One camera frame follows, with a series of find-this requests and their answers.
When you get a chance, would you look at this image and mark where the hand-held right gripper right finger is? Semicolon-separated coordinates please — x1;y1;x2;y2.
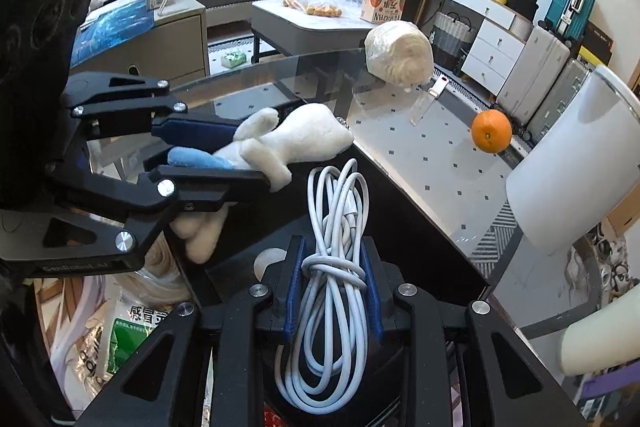
357;237;588;427

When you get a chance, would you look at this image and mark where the black shoe box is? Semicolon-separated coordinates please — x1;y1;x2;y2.
580;24;613;68

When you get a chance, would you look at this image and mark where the white knife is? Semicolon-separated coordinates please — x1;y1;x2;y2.
410;76;448;128

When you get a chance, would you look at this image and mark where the beige nightstand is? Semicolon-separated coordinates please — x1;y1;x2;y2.
125;0;208;82

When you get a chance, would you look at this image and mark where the grey coffee table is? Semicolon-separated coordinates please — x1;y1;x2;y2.
250;0;388;62

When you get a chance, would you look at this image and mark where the black bag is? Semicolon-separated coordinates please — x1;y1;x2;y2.
505;0;538;18

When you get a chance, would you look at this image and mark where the blue printed cloth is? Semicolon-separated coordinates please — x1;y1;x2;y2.
70;2;156;68

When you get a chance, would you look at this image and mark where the orange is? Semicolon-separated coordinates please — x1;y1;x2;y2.
470;109;513;154

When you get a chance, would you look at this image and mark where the silver suitcase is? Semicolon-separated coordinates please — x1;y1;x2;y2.
525;57;601;142
496;26;571;128

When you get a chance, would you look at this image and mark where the black storage box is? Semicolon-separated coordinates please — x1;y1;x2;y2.
140;142;496;427

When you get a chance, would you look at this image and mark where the white plush toy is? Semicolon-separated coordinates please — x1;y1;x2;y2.
172;103;353;264

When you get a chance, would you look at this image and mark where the green and white medicine packet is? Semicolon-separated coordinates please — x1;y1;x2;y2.
80;292;171;383

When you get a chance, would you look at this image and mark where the white cable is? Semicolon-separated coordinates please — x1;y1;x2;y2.
274;158;371;410

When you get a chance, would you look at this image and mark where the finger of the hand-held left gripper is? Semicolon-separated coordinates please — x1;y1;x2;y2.
62;72;246;145
42;149;273;270

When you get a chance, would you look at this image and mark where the cream tumbler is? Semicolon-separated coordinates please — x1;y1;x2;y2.
560;302;640;377

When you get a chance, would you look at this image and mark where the wrapped napa cabbage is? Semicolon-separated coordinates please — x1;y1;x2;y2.
364;21;435;88

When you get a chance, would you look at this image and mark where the white cylindrical bin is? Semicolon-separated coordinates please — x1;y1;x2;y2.
505;66;640;256

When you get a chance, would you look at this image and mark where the woven basket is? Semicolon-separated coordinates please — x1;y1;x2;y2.
431;12;476;58

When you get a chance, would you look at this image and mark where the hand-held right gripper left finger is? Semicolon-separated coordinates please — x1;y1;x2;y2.
85;234;308;427

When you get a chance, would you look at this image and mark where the white desk with drawers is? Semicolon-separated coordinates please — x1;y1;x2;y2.
415;0;536;95

